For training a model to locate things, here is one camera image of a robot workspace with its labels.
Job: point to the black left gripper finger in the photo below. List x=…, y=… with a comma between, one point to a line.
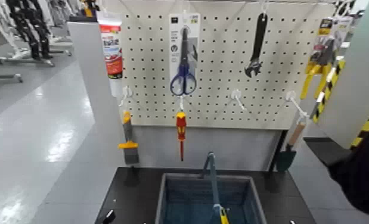
x=109, y=216

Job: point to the black adjustable wrench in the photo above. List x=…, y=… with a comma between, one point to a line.
x=259, y=34

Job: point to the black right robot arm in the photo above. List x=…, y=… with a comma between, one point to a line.
x=365, y=187

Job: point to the grey yellow scraper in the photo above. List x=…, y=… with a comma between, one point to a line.
x=128, y=150

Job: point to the red yellow screwdriver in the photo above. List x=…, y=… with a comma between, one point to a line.
x=181, y=125

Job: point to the grey display stand panel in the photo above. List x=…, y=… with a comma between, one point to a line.
x=90, y=94

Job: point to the white red sealant tube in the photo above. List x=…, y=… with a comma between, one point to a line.
x=111, y=47

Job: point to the cream perforated pegboard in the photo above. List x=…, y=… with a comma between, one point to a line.
x=221, y=78

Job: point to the blue scissors on card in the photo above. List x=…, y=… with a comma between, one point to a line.
x=184, y=47

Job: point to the black humanoid robot on stand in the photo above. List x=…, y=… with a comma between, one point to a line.
x=30, y=28

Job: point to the yellow black striped bar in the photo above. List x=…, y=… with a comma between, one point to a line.
x=328, y=89

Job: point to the yellow pliers in package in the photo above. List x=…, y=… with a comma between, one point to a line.
x=323, y=53

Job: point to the grey partition with hazard tape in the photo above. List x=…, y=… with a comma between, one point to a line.
x=359, y=68

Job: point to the grey wheeled base frame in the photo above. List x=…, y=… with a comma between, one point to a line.
x=5, y=77

